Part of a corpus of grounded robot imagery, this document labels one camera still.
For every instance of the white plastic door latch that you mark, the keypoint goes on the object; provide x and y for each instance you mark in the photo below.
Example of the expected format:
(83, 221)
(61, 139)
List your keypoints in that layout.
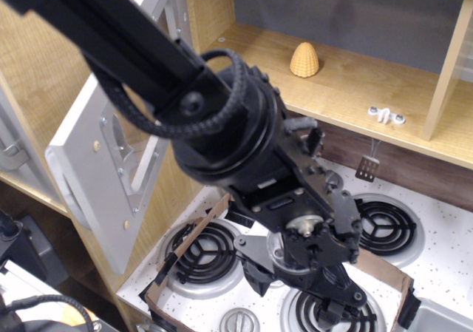
(384, 115)

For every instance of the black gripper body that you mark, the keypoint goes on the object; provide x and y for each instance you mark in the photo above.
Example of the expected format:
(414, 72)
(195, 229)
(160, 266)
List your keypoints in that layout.
(314, 227)

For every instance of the grey front stove knob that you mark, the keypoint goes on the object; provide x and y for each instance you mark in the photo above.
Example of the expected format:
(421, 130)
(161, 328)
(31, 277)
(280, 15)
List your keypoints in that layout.
(239, 320)

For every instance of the grey toy microwave door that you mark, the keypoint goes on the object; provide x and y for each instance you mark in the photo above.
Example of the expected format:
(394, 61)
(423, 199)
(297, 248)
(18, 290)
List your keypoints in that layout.
(106, 171)

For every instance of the back right black burner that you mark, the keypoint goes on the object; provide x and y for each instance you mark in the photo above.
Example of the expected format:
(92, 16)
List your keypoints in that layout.
(390, 229)

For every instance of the black burner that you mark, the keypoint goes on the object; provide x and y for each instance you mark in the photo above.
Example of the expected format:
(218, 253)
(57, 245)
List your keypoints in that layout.
(390, 229)
(298, 313)
(209, 268)

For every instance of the grey cabinet door handle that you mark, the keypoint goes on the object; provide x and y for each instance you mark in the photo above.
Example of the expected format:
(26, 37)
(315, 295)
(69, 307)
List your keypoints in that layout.
(13, 158)

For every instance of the brown cardboard barrier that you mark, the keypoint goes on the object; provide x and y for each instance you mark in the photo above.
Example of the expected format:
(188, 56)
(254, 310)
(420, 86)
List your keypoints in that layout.
(390, 288)

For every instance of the small grey toy spatula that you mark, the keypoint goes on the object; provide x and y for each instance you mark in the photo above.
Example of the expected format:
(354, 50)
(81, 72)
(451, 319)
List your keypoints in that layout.
(369, 164)

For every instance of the front right black burner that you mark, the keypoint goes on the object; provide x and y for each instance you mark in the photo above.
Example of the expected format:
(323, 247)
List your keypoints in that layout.
(298, 313)

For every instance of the yellow toy corn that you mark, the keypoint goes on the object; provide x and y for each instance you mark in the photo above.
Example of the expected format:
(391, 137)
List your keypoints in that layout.
(304, 62)

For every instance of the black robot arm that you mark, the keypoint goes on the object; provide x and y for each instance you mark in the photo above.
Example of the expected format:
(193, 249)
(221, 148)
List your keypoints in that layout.
(228, 127)

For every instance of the front left black burner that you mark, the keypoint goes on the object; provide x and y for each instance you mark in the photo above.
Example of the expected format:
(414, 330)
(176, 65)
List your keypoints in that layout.
(209, 268)

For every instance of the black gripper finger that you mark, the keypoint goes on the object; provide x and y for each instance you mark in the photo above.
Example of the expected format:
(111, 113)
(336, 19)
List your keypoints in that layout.
(260, 277)
(329, 313)

